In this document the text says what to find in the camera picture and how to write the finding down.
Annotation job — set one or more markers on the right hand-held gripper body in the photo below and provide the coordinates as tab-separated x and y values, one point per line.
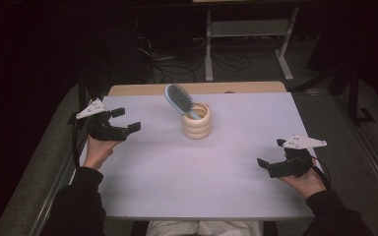
292	162

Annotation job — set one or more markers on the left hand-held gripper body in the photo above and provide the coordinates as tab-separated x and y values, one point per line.
105	129

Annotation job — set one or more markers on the light blue hairbrush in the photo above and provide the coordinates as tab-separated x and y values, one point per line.
178	98

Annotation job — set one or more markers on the cream ribbed holder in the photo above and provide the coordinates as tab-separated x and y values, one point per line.
197	129

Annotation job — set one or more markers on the person's left hand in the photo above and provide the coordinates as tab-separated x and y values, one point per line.
98	150

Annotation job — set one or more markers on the person's right hand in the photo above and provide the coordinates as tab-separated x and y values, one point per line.
305	185

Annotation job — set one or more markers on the dark metal stand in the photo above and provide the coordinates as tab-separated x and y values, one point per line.
352	95

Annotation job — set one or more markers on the white metal desk frame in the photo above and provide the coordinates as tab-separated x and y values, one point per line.
247	28

